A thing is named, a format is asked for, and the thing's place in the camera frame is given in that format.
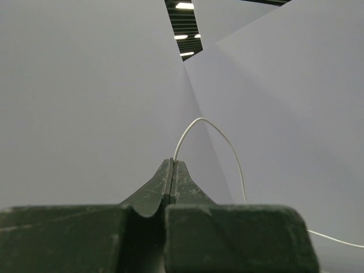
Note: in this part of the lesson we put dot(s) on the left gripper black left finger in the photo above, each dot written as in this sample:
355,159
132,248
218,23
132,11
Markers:
124,237

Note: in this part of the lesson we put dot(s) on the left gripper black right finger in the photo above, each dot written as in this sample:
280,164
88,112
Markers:
202,236

